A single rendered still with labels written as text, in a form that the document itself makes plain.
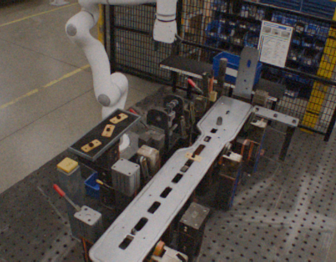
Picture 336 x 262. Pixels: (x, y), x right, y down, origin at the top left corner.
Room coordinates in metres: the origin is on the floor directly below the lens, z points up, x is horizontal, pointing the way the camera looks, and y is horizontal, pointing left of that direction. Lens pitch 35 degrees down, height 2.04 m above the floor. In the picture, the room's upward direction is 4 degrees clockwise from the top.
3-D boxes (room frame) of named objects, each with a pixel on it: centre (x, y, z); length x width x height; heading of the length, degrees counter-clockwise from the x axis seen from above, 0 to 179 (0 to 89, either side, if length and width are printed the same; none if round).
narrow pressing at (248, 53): (1.91, -0.47, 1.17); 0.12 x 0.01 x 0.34; 64
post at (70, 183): (0.97, 0.38, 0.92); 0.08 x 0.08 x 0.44; 64
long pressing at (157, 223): (1.24, -0.13, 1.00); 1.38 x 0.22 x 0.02; 154
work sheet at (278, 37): (2.13, -0.67, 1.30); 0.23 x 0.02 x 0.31; 64
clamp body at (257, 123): (1.54, -0.50, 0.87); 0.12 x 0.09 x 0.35; 64
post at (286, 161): (1.65, -0.75, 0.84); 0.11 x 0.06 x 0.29; 64
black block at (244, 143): (1.43, -0.41, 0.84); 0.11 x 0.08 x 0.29; 64
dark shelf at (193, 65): (2.16, -0.35, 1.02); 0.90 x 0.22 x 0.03; 64
